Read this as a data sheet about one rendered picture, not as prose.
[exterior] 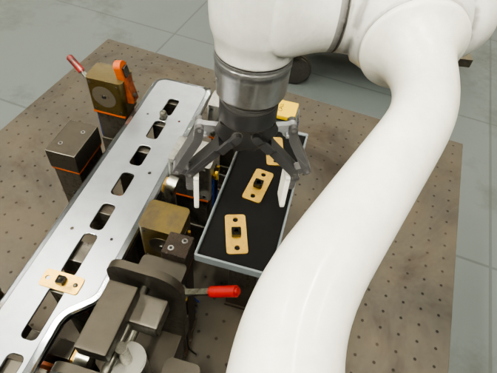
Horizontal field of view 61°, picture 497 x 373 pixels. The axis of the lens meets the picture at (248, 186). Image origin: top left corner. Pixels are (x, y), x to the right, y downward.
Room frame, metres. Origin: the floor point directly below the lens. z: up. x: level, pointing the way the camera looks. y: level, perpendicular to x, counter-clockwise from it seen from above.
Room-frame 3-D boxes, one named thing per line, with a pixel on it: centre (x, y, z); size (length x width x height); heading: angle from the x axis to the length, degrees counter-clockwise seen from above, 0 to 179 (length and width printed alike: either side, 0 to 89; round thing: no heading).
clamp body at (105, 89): (0.98, 0.45, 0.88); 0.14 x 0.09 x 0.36; 80
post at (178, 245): (0.42, 0.12, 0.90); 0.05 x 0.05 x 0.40; 80
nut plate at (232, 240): (0.42, 0.01, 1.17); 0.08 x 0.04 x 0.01; 10
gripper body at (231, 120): (0.42, 0.01, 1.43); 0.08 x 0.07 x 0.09; 99
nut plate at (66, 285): (0.37, 0.35, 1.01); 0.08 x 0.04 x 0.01; 80
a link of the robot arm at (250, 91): (0.42, 0.01, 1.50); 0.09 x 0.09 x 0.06
